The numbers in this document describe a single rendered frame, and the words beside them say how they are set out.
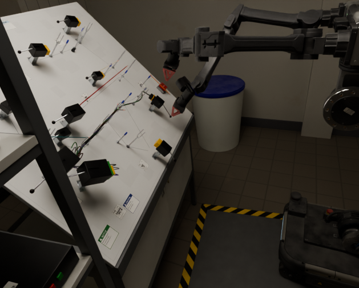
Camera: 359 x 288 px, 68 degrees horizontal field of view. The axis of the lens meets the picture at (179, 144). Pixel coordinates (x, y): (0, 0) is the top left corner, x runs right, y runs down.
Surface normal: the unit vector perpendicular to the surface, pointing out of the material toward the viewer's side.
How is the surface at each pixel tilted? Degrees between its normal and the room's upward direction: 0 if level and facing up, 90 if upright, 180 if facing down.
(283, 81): 90
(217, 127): 94
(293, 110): 90
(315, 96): 90
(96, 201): 48
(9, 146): 0
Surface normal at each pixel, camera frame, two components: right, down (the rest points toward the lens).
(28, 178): 0.64, -0.51
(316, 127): -0.39, 0.53
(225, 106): 0.21, 0.56
